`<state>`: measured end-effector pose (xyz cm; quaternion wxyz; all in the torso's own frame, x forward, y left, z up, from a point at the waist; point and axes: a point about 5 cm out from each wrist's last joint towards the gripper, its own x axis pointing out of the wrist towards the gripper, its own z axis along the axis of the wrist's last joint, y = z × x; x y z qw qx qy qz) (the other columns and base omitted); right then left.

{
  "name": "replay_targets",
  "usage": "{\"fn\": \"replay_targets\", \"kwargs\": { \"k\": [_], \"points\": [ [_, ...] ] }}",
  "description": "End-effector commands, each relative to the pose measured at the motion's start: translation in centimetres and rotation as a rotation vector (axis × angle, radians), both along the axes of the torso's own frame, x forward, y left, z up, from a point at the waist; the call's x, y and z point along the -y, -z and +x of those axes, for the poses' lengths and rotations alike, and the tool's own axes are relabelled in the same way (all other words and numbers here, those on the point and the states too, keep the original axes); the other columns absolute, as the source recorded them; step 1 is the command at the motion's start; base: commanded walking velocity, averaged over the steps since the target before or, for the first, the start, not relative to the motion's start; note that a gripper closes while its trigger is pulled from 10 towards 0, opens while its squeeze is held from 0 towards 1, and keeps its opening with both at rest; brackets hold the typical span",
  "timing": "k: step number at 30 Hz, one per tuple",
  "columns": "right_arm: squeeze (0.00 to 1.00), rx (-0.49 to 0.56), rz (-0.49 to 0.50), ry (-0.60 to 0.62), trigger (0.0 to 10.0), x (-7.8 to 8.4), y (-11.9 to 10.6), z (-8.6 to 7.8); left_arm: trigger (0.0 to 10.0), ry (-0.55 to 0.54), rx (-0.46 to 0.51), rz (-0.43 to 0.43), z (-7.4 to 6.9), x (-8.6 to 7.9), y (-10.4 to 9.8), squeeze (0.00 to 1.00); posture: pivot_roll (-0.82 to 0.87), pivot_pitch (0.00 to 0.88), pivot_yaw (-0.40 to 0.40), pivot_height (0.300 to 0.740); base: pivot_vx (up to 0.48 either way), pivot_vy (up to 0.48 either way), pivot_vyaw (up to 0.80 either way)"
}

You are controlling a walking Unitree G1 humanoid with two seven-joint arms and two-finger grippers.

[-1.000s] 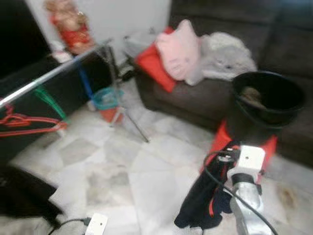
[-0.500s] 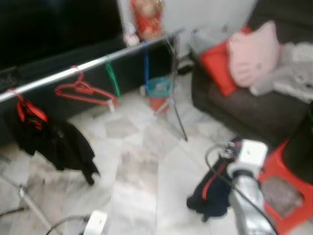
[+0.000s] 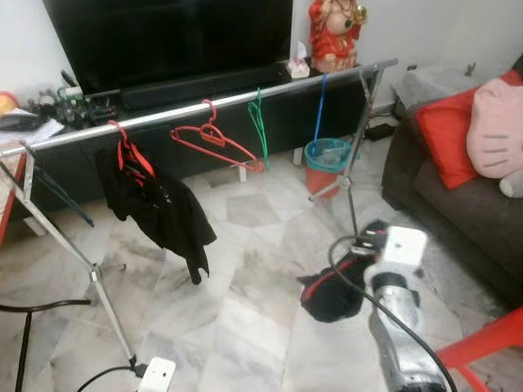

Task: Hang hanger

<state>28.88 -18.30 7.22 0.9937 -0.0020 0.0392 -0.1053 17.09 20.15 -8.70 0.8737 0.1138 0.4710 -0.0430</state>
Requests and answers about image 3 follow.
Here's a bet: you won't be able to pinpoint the red plastic hanger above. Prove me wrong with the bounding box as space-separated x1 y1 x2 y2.
109 120 158 187
170 100 266 174

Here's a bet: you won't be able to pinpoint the black jacket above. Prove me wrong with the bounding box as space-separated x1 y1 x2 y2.
94 140 219 285

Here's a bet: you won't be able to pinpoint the blue plastic hanger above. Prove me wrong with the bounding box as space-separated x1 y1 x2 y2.
315 73 329 144

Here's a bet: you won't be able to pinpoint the green plastic hanger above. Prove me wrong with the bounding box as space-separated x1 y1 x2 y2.
248 87 270 168

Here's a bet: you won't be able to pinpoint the dark navy plastic hanger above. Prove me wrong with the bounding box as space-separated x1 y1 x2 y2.
31 163 96 228

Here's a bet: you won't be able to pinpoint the red waste bin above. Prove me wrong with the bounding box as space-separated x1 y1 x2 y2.
305 159 348 197

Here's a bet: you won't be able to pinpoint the dark grey fabric sofa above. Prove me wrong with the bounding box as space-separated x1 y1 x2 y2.
382 53 523 307

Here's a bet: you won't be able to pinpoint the teal plastic bin liner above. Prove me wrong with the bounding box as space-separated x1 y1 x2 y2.
304 137 360 174

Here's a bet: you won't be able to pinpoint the black power strip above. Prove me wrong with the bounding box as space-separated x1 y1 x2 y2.
365 122 399 141

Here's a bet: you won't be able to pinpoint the red cushion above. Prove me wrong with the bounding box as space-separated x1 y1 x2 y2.
414 69 523 190

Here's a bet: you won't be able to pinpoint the black TV cabinet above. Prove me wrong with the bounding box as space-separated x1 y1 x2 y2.
0 61 383 238

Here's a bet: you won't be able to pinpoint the red plastic stool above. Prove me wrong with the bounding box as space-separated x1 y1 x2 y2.
433 306 523 392

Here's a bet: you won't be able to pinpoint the side table with lace cloth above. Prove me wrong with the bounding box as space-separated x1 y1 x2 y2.
391 64 499 111

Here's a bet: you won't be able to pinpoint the pink cat face cushion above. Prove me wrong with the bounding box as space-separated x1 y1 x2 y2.
466 78 523 179

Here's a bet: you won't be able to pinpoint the white pink tissue pack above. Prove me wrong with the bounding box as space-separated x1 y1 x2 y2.
288 45 311 80

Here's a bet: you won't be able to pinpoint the chrome clothes rack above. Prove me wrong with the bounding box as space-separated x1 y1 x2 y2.
0 57 400 370

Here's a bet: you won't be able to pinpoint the red laughing Buddha statue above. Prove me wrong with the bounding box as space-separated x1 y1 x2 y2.
308 0 369 74

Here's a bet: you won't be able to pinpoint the black soundbar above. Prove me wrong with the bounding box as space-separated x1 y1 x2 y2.
118 64 283 111

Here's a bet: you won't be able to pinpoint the black flat screen TV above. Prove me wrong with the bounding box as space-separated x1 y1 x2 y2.
42 0 293 95

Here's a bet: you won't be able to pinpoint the green white mug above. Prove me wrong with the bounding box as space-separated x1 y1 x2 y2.
59 82 84 103

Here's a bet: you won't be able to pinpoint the white papers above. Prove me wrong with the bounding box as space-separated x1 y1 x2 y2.
0 118 65 146

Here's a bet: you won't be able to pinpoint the orange plush ball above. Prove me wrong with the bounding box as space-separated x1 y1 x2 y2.
0 91 19 115

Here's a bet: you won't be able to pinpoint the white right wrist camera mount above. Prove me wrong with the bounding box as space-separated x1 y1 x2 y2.
364 226 429 284

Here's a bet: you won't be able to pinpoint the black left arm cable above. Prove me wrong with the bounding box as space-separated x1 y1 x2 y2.
78 363 148 392

